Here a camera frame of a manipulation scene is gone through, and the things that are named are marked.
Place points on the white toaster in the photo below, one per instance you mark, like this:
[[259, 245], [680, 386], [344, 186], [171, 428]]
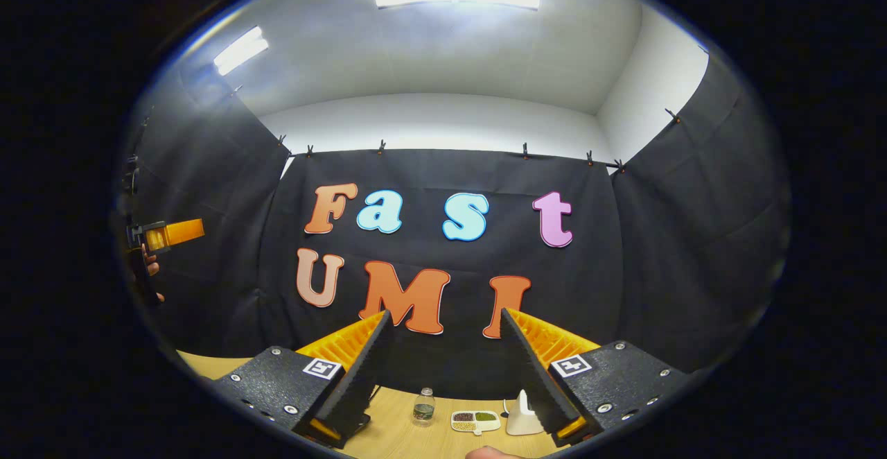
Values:
[[523, 421]]

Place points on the black backdrop cloth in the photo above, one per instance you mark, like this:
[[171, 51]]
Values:
[[429, 168]]

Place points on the white divided bean dish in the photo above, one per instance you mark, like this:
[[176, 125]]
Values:
[[476, 420]]

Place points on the row of black cloth clips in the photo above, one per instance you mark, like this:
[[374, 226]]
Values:
[[381, 147]]

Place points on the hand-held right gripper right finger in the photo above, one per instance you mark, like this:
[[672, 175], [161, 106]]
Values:
[[537, 383]]

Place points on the small ceiling light panel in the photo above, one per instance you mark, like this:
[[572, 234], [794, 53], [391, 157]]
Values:
[[240, 50]]

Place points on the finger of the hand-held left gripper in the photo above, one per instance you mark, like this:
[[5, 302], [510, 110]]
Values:
[[180, 231]]

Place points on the clear plastic water bottle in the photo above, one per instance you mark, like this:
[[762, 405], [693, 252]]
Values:
[[424, 410]]

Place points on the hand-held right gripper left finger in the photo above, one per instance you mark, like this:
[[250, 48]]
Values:
[[360, 383]]

